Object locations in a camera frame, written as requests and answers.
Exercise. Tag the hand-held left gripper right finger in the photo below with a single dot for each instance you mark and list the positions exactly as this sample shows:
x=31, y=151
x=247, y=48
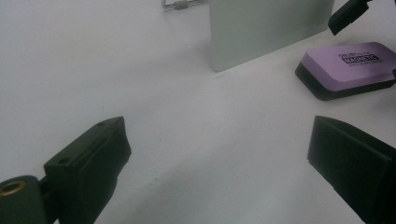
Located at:
x=355, y=168

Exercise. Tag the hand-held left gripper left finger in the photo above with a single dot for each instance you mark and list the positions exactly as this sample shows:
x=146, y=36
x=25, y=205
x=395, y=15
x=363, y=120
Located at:
x=87, y=168

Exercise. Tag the purple whiteboard eraser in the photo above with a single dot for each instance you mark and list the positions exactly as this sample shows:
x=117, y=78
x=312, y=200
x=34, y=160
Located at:
x=345, y=71

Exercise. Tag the small glass whiteboard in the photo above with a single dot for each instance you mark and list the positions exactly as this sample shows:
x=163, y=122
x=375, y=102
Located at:
x=264, y=31

